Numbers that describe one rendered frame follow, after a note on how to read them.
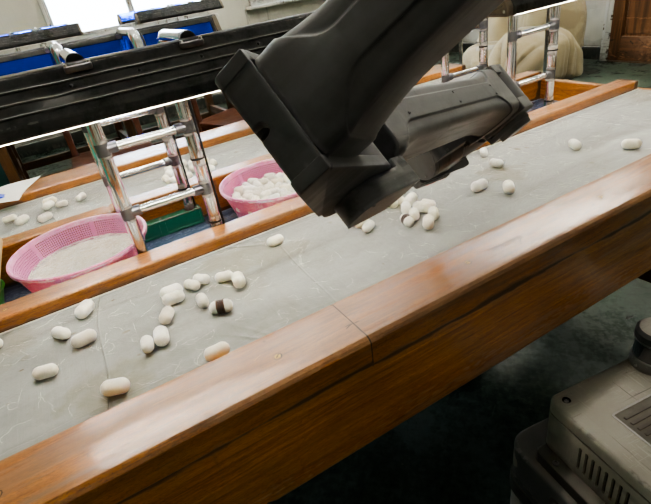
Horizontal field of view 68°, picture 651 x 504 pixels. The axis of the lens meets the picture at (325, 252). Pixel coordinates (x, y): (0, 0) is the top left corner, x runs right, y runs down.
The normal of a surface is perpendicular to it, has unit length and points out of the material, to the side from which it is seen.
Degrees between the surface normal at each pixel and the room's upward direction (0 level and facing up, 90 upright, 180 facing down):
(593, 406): 0
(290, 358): 0
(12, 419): 0
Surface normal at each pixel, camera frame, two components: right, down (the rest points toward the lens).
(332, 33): -0.40, 0.18
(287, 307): -0.14, -0.86
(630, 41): -0.83, 0.38
